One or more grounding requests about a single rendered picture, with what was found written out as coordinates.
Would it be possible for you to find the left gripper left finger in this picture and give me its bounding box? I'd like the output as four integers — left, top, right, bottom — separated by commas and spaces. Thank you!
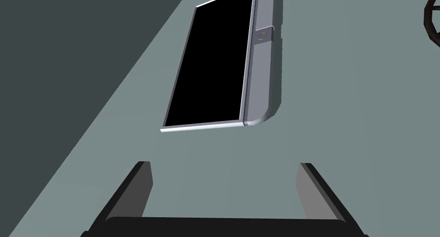
97, 161, 153, 222

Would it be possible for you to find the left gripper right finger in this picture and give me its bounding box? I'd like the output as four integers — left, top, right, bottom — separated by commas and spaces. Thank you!
296, 163, 346, 222

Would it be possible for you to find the black screen with grey frame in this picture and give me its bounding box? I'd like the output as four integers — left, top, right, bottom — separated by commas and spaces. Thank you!
160, 0, 284, 133

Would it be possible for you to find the black round wire object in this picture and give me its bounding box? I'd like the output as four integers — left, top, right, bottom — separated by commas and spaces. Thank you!
423, 0, 440, 47

